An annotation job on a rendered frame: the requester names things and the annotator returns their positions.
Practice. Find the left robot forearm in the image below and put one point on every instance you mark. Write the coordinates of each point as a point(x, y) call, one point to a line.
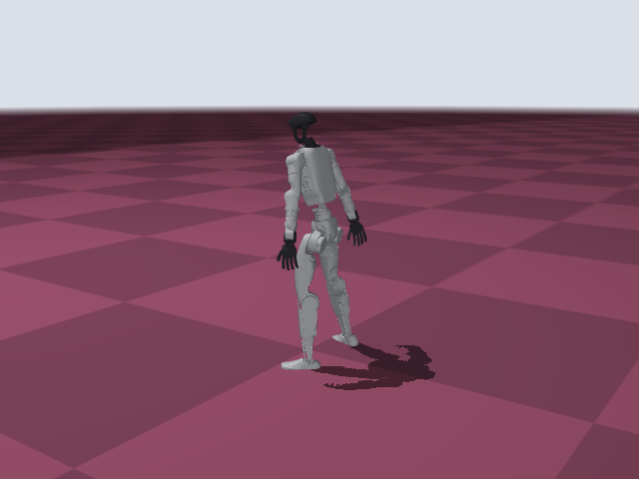
point(292, 210)

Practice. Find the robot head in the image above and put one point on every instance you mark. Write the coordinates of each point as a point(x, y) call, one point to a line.
point(302, 120)

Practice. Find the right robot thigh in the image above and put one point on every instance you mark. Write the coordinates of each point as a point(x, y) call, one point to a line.
point(329, 263)

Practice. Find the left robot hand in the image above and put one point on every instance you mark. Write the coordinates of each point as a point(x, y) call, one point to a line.
point(289, 251)

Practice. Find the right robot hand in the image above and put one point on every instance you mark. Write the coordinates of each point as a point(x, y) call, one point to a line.
point(356, 228)

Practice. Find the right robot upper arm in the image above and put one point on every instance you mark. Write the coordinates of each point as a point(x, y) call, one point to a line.
point(340, 184)

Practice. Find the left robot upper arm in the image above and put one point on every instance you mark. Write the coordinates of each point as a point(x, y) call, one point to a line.
point(294, 163)

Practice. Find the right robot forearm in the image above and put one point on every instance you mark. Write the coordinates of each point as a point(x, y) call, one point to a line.
point(347, 203)

